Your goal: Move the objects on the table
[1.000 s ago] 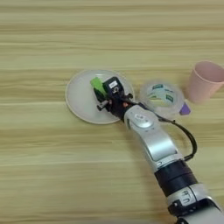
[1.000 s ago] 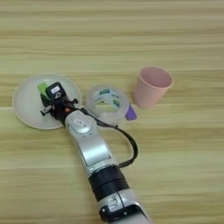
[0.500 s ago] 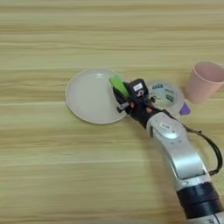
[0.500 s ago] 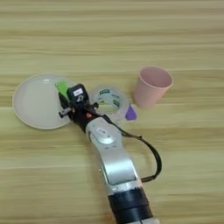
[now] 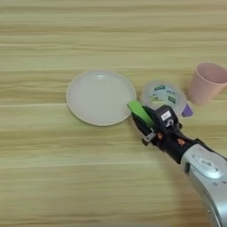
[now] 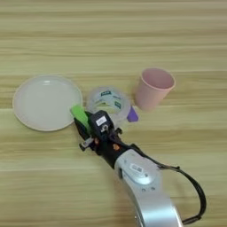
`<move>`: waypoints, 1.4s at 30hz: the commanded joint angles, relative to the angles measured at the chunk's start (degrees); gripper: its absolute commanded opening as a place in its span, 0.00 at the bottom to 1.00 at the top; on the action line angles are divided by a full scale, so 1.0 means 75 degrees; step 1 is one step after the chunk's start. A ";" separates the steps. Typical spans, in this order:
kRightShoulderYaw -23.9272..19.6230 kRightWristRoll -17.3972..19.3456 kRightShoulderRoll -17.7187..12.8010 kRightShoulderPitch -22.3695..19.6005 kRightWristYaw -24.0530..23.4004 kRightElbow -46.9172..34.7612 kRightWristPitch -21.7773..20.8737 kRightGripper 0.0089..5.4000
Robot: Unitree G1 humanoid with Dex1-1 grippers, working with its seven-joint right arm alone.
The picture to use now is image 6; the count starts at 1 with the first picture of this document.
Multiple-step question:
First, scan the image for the pink plastic cup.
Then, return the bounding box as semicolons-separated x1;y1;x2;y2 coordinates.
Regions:
134;67;176;112

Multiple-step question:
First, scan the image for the purple rectangular block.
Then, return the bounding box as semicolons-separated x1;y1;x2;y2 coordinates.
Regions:
127;106;139;123

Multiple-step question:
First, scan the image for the clear tape roll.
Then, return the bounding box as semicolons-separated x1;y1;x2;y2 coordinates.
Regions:
85;86;132;126

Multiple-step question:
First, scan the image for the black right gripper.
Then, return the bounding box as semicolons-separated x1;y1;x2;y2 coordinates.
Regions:
74;116;133;170

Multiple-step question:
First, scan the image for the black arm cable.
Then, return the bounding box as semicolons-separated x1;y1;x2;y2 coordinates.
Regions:
129;143;207;225

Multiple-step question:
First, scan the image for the white round plate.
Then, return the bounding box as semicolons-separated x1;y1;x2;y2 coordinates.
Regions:
12;74;83;132

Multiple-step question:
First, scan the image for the green rectangular block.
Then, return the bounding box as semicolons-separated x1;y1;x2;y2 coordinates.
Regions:
70;104;91;133

